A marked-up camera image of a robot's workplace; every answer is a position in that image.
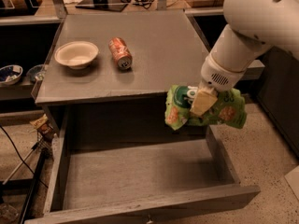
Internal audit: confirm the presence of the green rice chip bag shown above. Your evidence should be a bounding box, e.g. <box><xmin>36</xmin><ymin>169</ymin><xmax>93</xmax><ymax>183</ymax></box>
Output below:
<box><xmin>164</xmin><ymin>85</ymin><xmax>247</xmax><ymax>130</ymax></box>

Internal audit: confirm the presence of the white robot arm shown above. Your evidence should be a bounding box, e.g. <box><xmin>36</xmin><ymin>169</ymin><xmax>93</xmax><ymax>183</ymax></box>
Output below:
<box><xmin>191</xmin><ymin>0</ymin><xmax>299</xmax><ymax>116</ymax></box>

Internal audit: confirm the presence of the grey side shelf ledge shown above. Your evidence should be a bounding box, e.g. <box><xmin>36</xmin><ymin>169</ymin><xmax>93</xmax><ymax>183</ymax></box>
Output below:
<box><xmin>242</xmin><ymin>60</ymin><xmax>264</xmax><ymax>80</ymax></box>

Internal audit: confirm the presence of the blue white bowl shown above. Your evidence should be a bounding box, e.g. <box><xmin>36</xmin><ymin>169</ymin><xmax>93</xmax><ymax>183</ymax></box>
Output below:
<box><xmin>0</xmin><ymin>64</ymin><xmax>23</xmax><ymax>86</ymax></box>

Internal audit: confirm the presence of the grey small bowl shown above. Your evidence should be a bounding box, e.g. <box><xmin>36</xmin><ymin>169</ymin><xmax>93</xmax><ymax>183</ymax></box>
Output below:
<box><xmin>26</xmin><ymin>64</ymin><xmax>47</xmax><ymax>83</ymax></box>

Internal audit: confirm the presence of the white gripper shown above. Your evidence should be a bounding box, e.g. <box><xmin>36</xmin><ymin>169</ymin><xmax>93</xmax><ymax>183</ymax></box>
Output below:
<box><xmin>191</xmin><ymin>54</ymin><xmax>245</xmax><ymax>116</ymax></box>

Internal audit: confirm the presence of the grey cabinet counter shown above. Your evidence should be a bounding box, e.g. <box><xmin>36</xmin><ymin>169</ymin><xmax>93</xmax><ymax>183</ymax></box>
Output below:
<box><xmin>30</xmin><ymin>9</ymin><xmax>232</xmax><ymax>134</ymax></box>

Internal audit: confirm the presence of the grey left shelf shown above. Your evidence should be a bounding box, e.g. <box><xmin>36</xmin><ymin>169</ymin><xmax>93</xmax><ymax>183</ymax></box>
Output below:
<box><xmin>0</xmin><ymin>77</ymin><xmax>34</xmax><ymax>101</ymax></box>

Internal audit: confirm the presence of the white paper bowl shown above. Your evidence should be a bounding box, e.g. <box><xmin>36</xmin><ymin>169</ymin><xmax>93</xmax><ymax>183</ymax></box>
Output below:
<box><xmin>54</xmin><ymin>41</ymin><xmax>99</xmax><ymax>70</ymax></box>

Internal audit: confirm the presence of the open grey top drawer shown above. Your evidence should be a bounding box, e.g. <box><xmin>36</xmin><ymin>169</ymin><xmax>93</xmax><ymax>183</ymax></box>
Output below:
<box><xmin>25</xmin><ymin>105</ymin><xmax>260</xmax><ymax>224</ymax></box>

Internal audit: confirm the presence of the black metal stand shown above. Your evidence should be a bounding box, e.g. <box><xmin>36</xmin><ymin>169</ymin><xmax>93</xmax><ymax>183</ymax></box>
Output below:
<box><xmin>0</xmin><ymin>141</ymin><xmax>51</xmax><ymax>224</ymax></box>

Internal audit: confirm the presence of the black monitor stand base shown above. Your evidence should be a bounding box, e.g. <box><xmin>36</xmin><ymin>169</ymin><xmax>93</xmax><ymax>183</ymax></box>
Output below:
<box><xmin>75</xmin><ymin>0</ymin><xmax>127</xmax><ymax>12</ymax></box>

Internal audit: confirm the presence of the orange soda can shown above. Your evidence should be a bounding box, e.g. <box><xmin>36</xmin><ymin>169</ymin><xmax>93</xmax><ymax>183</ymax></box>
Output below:
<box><xmin>108</xmin><ymin>37</ymin><xmax>133</xmax><ymax>70</ymax></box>

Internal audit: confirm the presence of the brown snack bag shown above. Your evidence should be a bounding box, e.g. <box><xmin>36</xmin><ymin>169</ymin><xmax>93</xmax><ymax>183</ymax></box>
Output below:
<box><xmin>30</xmin><ymin>115</ymin><xmax>54</xmax><ymax>142</ymax></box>

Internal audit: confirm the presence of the black cable on floor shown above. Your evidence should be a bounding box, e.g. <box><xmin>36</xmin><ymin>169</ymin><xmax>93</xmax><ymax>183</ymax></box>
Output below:
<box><xmin>0</xmin><ymin>125</ymin><xmax>50</xmax><ymax>189</ymax></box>

